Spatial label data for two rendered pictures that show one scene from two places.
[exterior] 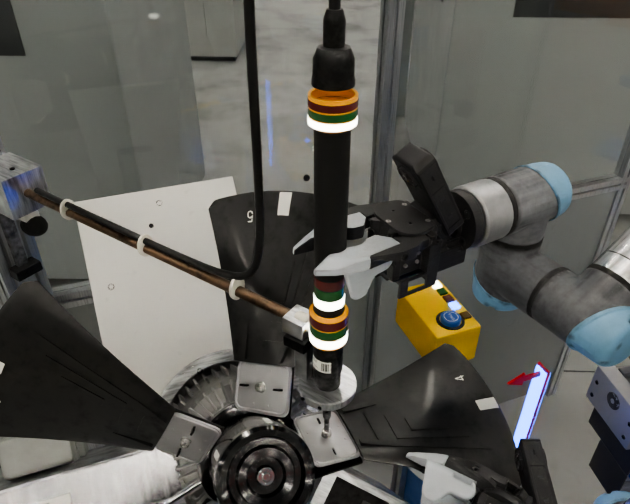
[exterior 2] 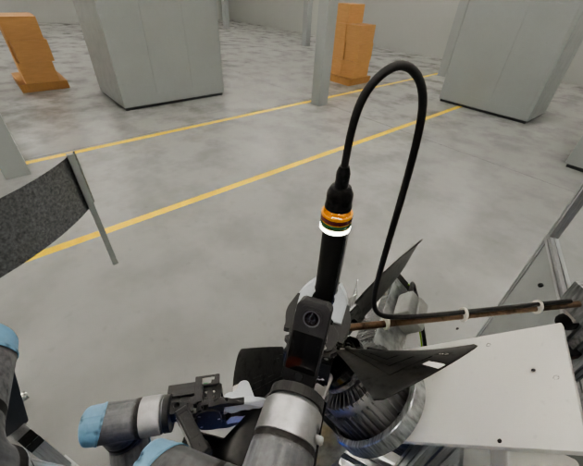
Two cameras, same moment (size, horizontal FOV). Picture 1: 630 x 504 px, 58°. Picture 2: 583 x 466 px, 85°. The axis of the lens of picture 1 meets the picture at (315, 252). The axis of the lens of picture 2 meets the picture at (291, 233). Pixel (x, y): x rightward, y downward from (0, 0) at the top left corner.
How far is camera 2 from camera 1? 75 cm
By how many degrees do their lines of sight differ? 96
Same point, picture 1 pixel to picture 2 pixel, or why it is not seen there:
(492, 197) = (274, 405)
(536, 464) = (195, 436)
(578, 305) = (184, 452)
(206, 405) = not seen: hidden behind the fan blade
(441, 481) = (241, 392)
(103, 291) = (486, 340)
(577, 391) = not seen: outside the picture
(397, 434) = not seen: hidden behind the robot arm
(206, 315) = (451, 399)
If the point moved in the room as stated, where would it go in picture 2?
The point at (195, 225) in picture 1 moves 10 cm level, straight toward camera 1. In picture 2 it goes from (528, 403) to (470, 374)
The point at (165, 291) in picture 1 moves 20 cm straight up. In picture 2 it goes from (476, 375) to (521, 319)
